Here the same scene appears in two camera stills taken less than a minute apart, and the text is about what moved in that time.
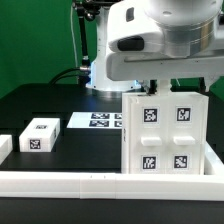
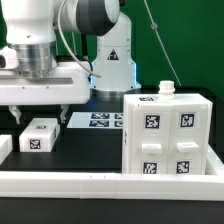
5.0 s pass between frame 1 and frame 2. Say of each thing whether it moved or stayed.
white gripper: moved
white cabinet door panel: moved
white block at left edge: stayed
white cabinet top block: stayed
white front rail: stayed
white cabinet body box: stayed
